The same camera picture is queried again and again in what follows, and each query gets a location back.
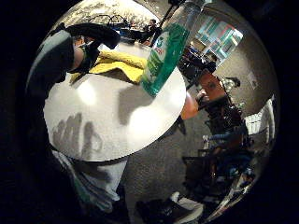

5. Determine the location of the yellow cloth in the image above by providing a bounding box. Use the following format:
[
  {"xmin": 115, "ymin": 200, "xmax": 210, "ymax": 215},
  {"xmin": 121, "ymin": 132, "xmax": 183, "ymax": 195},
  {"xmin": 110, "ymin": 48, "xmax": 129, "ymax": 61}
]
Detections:
[{"xmin": 69, "ymin": 49, "xmax": 150, "ymax": 85}]

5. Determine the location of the green dish soap bottle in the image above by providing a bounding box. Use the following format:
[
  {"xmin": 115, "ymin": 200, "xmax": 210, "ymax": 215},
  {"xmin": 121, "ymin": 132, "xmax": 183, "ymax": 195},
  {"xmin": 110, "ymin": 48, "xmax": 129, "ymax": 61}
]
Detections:
[{"xmin": 139, "ymin": 0, "xmax": 213, "ymax": 98}]

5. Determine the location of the window with coloured panels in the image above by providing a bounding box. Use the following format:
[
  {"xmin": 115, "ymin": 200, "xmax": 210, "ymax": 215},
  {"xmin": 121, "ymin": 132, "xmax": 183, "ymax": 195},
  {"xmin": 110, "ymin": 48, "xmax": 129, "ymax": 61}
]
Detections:
[{"xmin": 196, "ymin": 16, "xmax": 245, "ymax": 62}]

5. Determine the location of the black chair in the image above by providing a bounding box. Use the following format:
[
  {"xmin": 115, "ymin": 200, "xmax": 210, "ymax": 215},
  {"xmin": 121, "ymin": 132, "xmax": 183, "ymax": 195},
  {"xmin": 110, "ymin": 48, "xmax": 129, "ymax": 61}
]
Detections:
[{"xmin": 181, "ymin": 148, "xmax": 221, "ymax": 200}]

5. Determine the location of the white radiator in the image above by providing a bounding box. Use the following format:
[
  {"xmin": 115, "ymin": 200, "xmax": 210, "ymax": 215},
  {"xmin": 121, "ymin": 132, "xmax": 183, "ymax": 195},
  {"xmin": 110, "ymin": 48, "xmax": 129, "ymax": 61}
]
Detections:
[{"xmin": 245, "ymin": 98, "xmax": 277, "ymax": 145}]

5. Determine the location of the black and white bag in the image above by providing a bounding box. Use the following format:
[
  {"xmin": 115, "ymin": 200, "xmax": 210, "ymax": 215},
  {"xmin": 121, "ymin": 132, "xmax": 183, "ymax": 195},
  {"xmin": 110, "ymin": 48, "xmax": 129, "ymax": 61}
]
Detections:
[{"xmin": 135, "ymin": 190, "xmax": 205, "ymax": 224}]

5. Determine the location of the black camera rig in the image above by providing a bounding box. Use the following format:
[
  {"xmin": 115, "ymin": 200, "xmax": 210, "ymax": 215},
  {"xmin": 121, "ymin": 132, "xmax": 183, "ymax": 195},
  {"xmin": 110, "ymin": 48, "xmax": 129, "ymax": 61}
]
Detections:
[{"xmin": 177, "ymin": 46, "xmax": 219, "ymax": 82}]

